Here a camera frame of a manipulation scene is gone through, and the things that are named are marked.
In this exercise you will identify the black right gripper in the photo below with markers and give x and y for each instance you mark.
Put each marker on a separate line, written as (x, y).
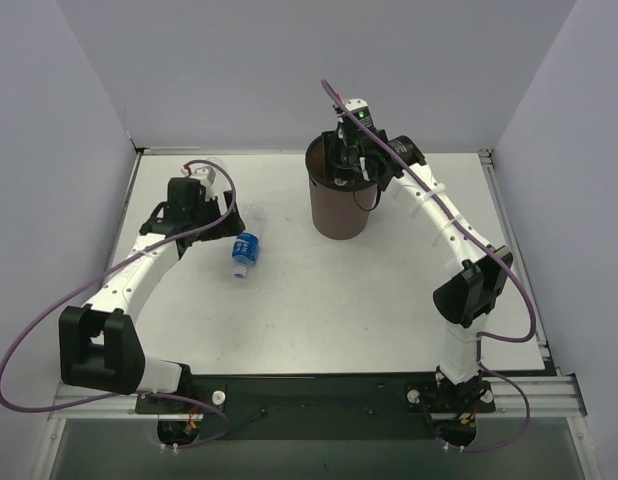
(350, 158)

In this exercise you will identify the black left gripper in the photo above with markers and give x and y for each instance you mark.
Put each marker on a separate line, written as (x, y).
(221, 223)

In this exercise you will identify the clear bottle blue label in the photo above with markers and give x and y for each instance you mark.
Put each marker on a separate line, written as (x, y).
(245, 249)

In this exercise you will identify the clear unlabelled plastic bottle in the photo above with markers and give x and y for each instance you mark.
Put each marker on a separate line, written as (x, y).
(220, 183)

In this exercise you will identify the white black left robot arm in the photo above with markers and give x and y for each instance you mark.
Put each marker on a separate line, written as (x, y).
(99, 346)

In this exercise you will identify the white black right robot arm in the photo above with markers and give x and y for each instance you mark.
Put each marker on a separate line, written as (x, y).
(477, 270)

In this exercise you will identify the brown plastic bin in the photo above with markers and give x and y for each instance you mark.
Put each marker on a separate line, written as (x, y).
(338, 212)

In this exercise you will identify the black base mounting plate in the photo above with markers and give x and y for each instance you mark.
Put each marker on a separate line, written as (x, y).
(381, 406)

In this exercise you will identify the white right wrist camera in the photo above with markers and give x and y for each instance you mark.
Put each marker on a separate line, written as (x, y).
(352, 105)

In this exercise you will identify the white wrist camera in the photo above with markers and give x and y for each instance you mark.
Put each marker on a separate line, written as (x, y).
(205, 175)
(352, 105)

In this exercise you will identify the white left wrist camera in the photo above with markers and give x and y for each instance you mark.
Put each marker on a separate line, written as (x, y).
(205, 175)

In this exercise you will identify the aluminium front rail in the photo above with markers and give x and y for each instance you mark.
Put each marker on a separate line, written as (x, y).
(547, 397)

